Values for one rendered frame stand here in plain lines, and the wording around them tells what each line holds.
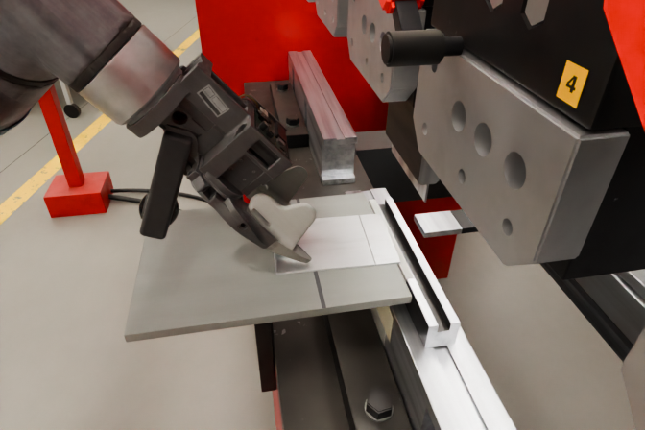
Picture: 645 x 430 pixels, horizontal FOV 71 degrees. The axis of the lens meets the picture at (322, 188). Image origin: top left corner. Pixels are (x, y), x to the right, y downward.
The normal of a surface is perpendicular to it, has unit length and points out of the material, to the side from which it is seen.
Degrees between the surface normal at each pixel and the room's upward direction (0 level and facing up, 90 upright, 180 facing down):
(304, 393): 0
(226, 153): 90
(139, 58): 62
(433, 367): 0
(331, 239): 0
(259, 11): 90
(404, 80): 90
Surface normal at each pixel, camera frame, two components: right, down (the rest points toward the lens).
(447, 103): -0.98, 0.09
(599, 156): 0.18, 0.54
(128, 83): 0.33, 0.37
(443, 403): 0.01, -0.83
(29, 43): -0.17, 0.78
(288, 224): 0.01, 0.42
